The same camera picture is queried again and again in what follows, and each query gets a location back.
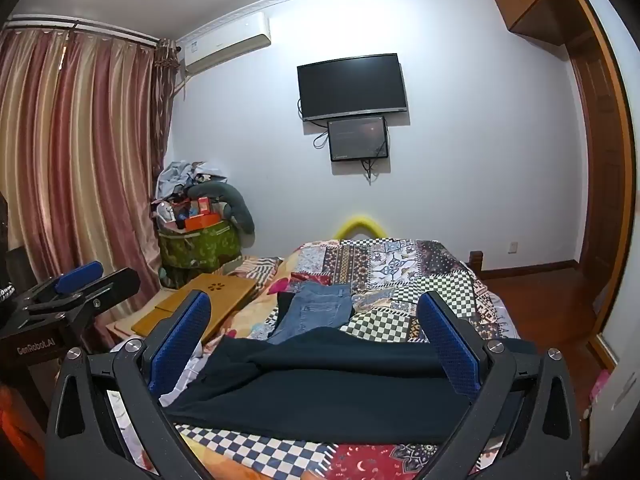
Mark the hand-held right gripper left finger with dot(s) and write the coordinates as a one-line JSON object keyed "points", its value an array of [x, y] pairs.
{"points": [[181, 340]]}

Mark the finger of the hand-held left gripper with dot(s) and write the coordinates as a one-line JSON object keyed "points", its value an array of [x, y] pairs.
{"points": [[80, 276], [117, 280]]}

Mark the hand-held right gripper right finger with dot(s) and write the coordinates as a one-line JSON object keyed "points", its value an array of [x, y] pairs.
{"points": [[452, 345]]}

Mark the dark navy pants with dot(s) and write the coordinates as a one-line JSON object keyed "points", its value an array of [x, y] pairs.
{"points": [[320, 375]]}

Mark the wooden lap desk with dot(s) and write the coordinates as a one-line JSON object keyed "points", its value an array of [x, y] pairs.
{"points": [[200, 297]]}

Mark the patchwork printed blanket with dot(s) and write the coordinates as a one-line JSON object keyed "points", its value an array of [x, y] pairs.
{"points": [[395, 280]]}

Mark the green patterned bag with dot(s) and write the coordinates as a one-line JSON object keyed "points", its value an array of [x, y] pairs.
{"points": [[200, 250]]}

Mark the orange box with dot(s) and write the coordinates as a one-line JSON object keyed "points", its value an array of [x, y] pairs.
{"points": [[202, 220]]}

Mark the striped pink curtain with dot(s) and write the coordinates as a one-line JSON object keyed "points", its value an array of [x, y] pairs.
{"points": [[75, 160]]}

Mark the pile of grey clothes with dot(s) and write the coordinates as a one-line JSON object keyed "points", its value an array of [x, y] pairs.
{"points": [[182, 175]]}

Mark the blue denim jeans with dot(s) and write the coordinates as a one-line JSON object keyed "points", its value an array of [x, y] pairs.
{"points": [[312, 312]]}

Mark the red cloth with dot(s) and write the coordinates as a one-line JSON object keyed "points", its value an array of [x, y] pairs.
{"points": [[310, 278]]}

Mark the grey neck pillow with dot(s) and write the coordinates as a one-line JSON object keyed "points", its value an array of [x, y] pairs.
{"points": [[240, 205]]}

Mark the pink slipper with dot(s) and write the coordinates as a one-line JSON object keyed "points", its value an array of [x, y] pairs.
{"points": [[598, 387]]}

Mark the yellow curved foam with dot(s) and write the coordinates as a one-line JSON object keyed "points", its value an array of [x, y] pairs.
{"points": [[359, 225]]}

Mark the white plastic object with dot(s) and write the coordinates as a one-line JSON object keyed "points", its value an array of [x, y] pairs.
{"points": [[617, 410]]}

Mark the small black monitor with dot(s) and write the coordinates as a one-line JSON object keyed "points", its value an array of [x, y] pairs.
{"points": [[357, 137]]}

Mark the wooden door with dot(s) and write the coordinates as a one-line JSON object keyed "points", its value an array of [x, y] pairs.
{"points": [[600, 170]]}

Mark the wood framed wardrobe door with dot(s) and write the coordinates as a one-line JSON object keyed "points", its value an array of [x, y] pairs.
{"points": [[617, 185]]}

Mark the white air conditioner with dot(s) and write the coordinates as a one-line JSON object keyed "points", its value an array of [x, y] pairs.
{"points": [[227, 42]]}

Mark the wooden bed post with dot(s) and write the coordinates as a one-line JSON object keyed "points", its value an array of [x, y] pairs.
{"points": [[476, 260]]}

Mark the white curtain rail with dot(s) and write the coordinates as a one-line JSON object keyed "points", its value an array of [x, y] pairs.
{"points": [[80, 27]]}

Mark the black wall television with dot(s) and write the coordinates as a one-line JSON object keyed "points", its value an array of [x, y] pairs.
{"points": [[350, 85]]}

